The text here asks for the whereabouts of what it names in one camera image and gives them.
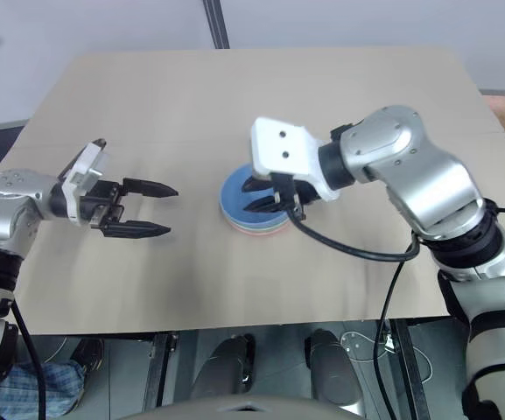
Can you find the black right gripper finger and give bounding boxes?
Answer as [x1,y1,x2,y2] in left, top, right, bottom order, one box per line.
[242,195,289,215]
[240,174,276,194]

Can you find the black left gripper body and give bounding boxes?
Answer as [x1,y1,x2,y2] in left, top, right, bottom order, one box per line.
[78,178,126,232]

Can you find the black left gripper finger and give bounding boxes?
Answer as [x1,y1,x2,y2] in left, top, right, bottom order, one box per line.
[118,177,179,200]
[102,220,172,240]

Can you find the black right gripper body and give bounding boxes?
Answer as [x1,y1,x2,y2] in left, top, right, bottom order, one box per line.
[254,172,324,211]

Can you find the green bowl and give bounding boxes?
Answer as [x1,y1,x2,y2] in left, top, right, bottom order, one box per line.
[225,217,291,232]

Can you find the pink bowl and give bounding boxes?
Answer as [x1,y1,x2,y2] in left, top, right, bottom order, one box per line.
[228,221,291,239]

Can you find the black shoe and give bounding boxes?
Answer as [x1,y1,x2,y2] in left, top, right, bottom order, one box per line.
[70,336,105,375]

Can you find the black metal table leg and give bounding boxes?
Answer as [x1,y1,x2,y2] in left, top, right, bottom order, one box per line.
[141,332,179,409]
[389,318,433,420]

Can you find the dark rounded robot foot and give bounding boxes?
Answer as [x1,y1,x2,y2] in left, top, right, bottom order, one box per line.
[303,327,361,413]
[189,332,257,400]

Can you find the blue plaid cloth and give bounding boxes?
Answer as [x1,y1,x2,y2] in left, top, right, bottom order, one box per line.
[0,359,88,420]

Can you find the grey robot torso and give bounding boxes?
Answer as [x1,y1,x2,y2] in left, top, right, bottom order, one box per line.
[123,392,369,420]

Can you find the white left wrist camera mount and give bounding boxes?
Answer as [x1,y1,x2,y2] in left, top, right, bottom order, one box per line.
[60,139,109,227]

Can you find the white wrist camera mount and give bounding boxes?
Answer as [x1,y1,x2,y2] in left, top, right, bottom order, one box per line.
[250,115,341,203]
[60,139,109,227]

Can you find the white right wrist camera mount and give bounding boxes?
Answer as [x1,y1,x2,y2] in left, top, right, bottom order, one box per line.
[250,115,341,203]

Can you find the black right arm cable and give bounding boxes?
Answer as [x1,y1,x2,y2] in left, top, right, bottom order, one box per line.
[271,172,422,420]

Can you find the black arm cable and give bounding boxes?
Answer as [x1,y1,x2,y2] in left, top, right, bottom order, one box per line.
[271,172,422,420]
[10,298,50,420]

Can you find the thin white floor cable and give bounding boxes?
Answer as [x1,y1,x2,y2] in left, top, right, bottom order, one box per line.
[338,328,433,382]

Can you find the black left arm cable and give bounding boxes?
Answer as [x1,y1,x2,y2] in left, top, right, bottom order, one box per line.
[10,298,50,420]

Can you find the dark vertical post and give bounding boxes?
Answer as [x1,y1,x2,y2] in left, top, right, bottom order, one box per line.
[201,0,232,50]

